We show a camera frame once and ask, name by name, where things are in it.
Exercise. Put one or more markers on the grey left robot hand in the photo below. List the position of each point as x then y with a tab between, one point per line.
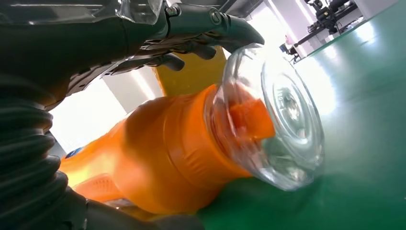
82	41

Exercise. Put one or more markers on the orange bottle with clear cap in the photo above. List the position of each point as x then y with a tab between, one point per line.
177	143

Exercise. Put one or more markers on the black robot equipment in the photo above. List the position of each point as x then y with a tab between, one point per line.
326	16

